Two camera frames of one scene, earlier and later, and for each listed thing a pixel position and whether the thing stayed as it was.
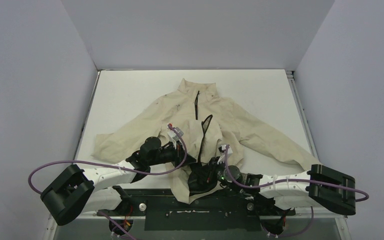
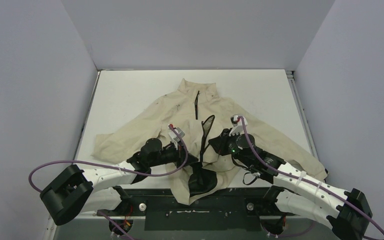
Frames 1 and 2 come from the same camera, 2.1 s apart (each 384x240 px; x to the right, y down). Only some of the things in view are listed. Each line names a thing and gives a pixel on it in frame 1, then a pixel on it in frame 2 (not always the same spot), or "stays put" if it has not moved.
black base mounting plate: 167,210 stays put
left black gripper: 178,153 stays put
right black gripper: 210,168 -> 216,145
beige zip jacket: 200,124 stays put
